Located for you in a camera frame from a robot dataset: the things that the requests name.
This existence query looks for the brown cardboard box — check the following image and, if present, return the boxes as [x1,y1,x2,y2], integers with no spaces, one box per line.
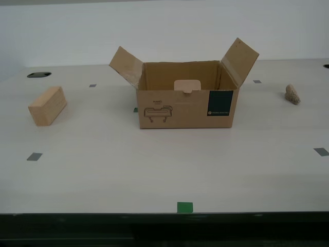
[108,38,260,130]

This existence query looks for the light wooden block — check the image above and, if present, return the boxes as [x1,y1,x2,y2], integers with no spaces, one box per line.
[28,86,68,127]

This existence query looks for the speckled granite rock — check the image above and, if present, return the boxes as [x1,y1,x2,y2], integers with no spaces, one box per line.
[285,83,301,105]

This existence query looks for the large green tape square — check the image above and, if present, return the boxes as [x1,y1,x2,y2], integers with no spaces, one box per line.
[177,202,194,214]

